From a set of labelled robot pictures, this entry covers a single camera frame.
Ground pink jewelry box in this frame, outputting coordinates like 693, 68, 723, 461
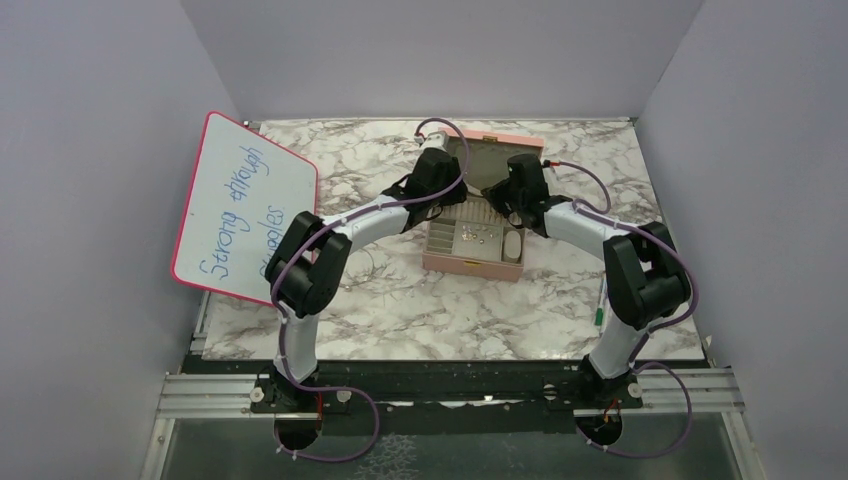
422, 130, 544, 282

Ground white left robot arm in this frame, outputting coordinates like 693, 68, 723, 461
264, 147, 467, 411

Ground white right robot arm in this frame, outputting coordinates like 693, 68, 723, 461
481, 154, 698, 407

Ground white oval watch pillow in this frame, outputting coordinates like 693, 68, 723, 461
502, 230, 523, 263

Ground green marker pen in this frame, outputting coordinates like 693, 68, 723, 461
594, 282, 607, 329

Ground pink-framed whiteboard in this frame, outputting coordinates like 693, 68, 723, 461
170, 111, 319, 305

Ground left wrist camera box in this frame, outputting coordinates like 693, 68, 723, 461
418, 131, 450, 152

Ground silver bangle bracelet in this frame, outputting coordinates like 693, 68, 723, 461
341, 248, 378, 289

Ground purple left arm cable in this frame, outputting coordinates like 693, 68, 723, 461
268, 117, 472, 464

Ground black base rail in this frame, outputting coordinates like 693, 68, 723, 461
159, 361, 745, 436

